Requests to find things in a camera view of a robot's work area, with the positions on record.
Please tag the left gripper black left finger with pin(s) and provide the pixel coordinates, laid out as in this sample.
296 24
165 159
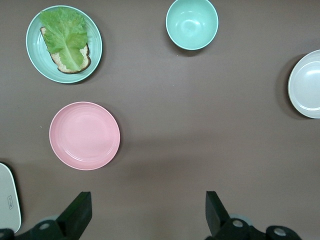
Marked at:
75 220

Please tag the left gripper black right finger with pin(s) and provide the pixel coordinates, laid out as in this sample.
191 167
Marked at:
217 220

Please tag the pink plate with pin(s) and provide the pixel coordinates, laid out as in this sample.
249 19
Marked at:
84 135

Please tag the cream white toaster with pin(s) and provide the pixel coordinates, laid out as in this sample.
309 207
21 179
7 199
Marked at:
7 200

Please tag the brown table cover sheet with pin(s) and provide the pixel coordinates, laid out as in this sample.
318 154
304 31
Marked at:
175 125

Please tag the green plate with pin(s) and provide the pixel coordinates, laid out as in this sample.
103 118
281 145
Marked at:
92 62

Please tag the toasted bread slice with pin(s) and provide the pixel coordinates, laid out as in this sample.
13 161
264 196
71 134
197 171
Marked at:
57 61

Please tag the beige plate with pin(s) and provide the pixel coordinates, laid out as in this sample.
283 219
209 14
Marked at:
307 85

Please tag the green lettuce leaf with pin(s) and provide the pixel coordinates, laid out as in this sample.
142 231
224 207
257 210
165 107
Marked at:
65 37

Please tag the green bowl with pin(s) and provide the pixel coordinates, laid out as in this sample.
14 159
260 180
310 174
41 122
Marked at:
192 23

